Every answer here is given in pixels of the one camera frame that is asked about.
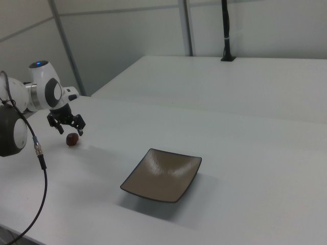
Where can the black pole with base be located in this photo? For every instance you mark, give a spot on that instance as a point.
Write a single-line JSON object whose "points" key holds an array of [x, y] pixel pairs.
{"points": [[226, 25]]}

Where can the small round brown chestnut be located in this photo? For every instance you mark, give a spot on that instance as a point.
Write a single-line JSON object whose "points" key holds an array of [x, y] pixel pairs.
{"points": [[72, 139]]}

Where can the square brown ceramic plate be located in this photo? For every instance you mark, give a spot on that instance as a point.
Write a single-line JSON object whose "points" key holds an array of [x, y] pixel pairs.
{"points": [[163, 176]]}

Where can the wide grey partition frame post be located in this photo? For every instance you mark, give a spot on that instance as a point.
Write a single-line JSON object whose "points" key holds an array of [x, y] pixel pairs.
{"points": [[67, 48]]}

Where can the narrow grey partition frame post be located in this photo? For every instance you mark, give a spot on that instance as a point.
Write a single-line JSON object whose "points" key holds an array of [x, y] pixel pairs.
{"points": [[188, 28]]}

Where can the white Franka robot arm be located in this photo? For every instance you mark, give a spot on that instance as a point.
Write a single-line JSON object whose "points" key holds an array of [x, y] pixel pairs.
{"points": [[41, 76]]}

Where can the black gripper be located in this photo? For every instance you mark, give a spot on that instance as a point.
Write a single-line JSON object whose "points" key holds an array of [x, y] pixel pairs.
{"points": [[61, 111]]}

